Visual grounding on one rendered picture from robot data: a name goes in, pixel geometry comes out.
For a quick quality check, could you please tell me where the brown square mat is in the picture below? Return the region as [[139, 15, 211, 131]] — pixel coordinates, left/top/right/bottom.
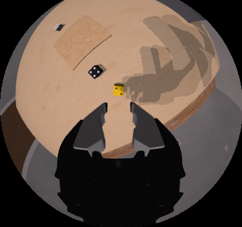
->
[[54, 15, 112, 70]]

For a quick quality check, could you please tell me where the grey die with black pips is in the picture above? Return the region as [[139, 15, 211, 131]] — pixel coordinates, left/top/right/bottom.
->
[[53, 24, 63, 31]]

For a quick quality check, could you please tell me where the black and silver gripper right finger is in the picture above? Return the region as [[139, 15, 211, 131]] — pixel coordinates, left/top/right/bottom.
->
[[130, 102, 186, 179]]

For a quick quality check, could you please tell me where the yellow die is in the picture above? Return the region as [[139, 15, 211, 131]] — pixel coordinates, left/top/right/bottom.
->
[[113, 84, 124, 96]]

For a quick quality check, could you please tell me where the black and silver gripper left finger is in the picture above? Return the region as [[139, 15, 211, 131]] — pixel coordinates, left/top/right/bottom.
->
[[54, 102, 108, 179]]

